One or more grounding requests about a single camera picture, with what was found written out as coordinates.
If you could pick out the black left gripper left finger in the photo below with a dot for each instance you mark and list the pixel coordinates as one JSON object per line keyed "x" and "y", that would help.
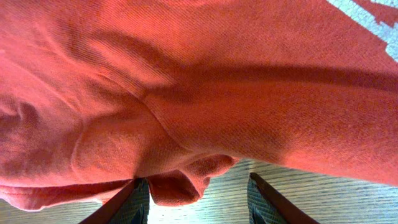
{"x": 129, "y": 206}

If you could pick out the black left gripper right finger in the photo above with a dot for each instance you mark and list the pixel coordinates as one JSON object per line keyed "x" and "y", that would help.
{"x": 268, "y": 206}

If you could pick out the red soccer t-shirt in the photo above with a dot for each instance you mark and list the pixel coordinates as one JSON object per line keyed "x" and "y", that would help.
{"x": 95, "y": 94}

